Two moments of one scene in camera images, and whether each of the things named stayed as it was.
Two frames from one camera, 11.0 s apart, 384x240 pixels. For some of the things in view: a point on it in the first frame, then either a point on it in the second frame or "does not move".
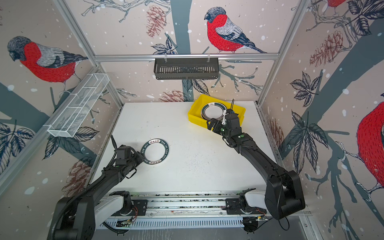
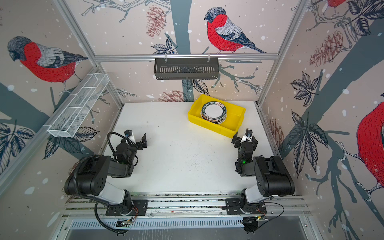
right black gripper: [217, 129] to [239, 141]
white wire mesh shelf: [69, 119] does not move
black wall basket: [172, 68] does not move
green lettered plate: [154, 151] to [214, 112]
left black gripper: [139, 157] to [144, 145]
